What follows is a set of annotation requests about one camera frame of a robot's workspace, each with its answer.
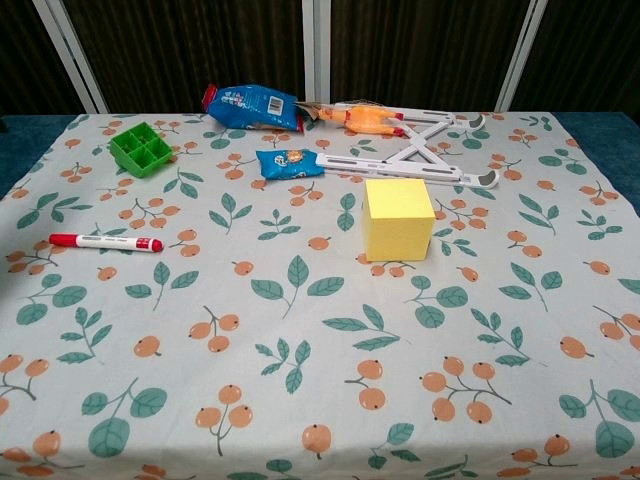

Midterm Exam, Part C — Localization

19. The yellow foam cube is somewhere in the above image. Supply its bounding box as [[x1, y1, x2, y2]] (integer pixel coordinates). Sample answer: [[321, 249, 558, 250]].
[[363, 178, 435, 262]]

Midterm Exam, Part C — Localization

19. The red and white marker pen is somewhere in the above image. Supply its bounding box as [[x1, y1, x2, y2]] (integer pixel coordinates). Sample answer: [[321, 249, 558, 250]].
[[48, 232, 165, 254]]

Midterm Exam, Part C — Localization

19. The floral fruit print tablecloth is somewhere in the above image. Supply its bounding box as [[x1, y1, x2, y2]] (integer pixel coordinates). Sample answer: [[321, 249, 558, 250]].
[[0, 112, 640, 480]]

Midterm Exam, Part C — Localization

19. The small blue snack bag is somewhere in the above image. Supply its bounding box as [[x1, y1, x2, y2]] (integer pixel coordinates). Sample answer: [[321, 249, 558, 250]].
[[255, 147, 326, 181]]

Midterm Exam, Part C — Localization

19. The white folding laptop stand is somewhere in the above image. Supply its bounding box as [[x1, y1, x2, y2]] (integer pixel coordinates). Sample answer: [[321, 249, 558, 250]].
[[315, 102, 501, 190]]

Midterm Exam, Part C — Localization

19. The orange rubber chicken toy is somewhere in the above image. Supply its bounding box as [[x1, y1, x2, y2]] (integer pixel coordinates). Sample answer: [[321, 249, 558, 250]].
[[294, 100, 407, 138]]

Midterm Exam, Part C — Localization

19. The large blue snack bag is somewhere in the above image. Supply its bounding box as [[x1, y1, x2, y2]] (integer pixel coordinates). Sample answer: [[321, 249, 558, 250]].
[[201, 83, 306, 135]]

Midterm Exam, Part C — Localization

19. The green compartment tray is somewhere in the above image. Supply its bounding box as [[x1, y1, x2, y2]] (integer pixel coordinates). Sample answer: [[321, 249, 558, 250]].
[[108, 121, 175, 180]]

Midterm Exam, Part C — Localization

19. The dark room divider panel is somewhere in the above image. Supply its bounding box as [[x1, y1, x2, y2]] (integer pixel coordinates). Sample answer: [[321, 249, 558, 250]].
[[0, 0, 96, 117], [32, 0, 316, 114], [314, 0, 536, 112], [509, 0, 640, 114]]

